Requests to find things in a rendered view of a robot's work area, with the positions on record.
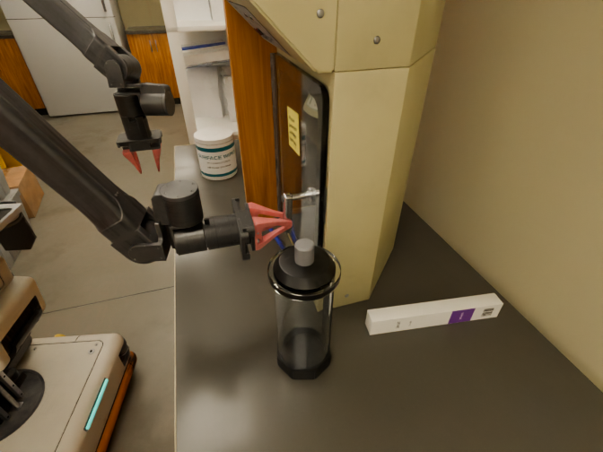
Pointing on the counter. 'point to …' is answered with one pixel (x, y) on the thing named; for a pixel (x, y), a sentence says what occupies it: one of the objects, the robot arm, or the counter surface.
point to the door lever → (292, 202)
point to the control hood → (301, 28)
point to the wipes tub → (216, 152)
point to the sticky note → (293, 130)
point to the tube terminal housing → (372, 129)
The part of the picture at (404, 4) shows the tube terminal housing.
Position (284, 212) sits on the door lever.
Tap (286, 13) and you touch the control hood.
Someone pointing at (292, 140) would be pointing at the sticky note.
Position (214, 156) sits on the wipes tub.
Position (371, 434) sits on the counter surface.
